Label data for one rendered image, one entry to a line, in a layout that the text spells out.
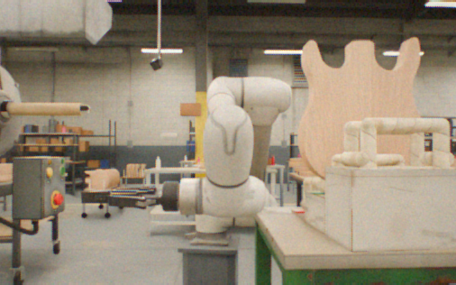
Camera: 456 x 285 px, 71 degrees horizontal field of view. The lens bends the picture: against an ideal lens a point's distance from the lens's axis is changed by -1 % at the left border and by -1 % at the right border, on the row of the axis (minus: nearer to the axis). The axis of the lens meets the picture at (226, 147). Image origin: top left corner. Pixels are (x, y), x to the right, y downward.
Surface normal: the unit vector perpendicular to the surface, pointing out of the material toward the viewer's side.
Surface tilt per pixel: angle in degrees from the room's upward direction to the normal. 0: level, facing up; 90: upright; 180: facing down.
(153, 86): 90
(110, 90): 90
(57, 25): 90
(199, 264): 90
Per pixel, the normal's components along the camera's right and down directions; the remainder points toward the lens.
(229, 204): 0.04, 0.51
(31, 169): 0.03, -0.02
